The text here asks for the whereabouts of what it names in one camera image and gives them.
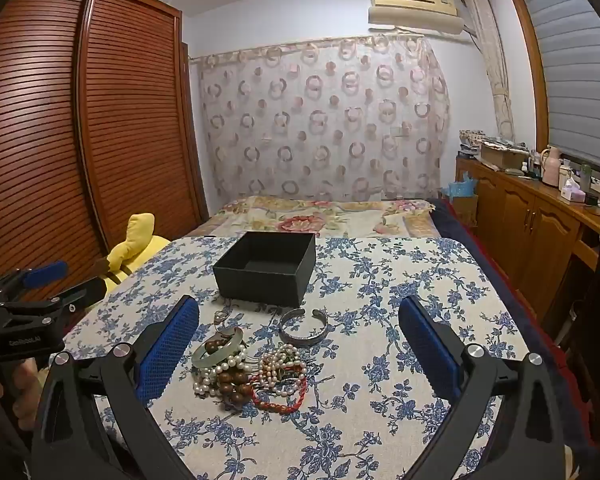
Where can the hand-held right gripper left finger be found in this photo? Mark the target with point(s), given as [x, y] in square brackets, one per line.
[172, 350]

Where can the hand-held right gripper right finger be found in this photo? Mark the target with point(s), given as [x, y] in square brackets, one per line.
[430, 350]

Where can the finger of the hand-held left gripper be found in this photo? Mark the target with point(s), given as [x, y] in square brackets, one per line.
[82, 292]
[45, 271]

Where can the pale jade bangle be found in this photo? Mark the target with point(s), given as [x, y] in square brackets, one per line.
[215, 358]

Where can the black box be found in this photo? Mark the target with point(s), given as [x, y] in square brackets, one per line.
[260, 285]

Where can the person's left hand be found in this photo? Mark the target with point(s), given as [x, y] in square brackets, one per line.
[22, 385]

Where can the yellow plush toy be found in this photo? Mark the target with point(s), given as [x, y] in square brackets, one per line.
[140, 245]

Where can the blue floral tablecloth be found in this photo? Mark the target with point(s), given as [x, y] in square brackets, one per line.
[380, 410]

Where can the small brown cardboard box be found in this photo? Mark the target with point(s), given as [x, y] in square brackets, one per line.
[465, 210]

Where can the brown slatted wooden wardrobe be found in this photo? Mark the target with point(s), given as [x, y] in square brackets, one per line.
[130, 135]

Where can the wooden side cabinet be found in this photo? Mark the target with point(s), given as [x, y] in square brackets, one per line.
[525, 220]

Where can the floral bed blanket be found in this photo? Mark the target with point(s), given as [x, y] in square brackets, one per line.
[330, 217]

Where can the blue plastic bag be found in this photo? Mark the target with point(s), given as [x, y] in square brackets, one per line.
[460, 185]

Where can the cardboard box with clutter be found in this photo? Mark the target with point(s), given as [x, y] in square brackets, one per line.
[502, 155]

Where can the purple tissue box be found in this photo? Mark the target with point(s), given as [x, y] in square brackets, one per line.
[572, 192]

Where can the pink thermos jug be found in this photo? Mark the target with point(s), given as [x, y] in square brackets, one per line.
[551, 167]

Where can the green bottle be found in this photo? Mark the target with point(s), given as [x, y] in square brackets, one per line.
[586, 172]

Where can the tied beige side curtain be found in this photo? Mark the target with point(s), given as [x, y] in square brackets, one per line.
[495, 70]

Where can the grey striped window blind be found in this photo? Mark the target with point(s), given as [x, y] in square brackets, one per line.
[580, 60]

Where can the wooden window frame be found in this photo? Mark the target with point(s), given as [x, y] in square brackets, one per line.
[527, 70]

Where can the beige wall air conditioner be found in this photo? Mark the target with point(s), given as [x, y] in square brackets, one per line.
[410, 2]

